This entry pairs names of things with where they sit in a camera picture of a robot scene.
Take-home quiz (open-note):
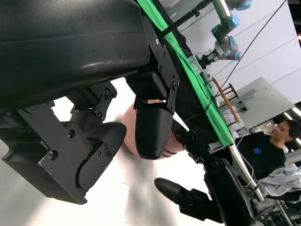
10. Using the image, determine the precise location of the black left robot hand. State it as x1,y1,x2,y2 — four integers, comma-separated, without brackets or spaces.
0,0,181,205

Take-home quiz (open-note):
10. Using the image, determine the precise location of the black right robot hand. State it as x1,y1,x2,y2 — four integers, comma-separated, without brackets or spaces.
154,127,257,226

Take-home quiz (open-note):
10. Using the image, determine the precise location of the black laptop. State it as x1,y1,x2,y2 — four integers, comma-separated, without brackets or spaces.
235,131,283,179

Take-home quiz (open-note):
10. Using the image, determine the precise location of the person with glasses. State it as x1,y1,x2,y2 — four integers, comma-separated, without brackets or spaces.
257,119,301,204

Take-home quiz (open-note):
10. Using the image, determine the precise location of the brown wooden rack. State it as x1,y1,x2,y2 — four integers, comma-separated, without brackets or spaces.
211,77,241,125

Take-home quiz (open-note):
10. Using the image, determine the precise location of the grey cabinet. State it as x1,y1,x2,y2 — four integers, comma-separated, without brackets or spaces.
231,76,295,130

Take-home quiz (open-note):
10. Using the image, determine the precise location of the green cloth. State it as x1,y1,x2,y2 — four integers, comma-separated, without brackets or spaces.
137,0,236,146

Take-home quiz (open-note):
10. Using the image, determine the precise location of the black metal rod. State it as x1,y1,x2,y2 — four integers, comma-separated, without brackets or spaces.
162,0,214,38

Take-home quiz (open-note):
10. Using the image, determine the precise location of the small clear box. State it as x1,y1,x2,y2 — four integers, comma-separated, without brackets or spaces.
189,55,203,74

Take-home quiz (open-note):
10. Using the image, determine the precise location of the distant black robot gripper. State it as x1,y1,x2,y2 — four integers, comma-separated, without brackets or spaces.
196,48,221,69

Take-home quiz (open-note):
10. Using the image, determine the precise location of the long thin black cable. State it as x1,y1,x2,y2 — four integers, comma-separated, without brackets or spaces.
206,0,289,110

